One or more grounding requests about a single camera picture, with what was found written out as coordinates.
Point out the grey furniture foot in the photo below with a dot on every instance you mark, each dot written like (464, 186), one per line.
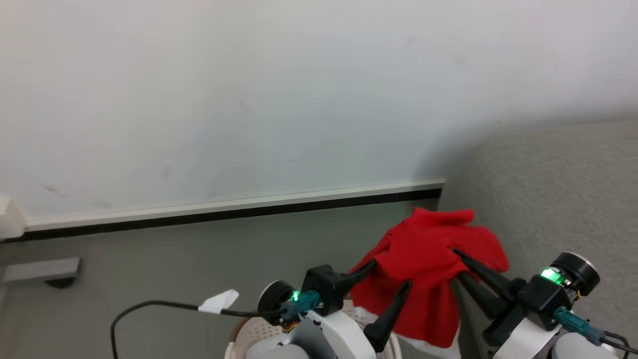
(42, 270)

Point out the white and black baseboard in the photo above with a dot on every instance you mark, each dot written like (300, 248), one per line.
(224, 209)

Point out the red garment with white trim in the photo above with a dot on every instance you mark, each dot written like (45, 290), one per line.
(423, 254)

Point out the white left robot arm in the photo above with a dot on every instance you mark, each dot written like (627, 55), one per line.
(339, 334)

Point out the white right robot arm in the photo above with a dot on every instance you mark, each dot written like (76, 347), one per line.
(528, 344)

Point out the white perforated laundry basket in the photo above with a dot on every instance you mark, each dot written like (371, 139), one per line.
(254, 331)

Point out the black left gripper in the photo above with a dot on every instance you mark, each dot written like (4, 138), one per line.
(323, 286)

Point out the white wall fixture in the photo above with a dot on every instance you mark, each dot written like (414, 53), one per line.
(10, 218)

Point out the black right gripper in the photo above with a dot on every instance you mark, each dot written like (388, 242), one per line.
(543, 299)

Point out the grey fabric sofa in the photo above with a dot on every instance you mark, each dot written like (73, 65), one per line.
(563, 199)

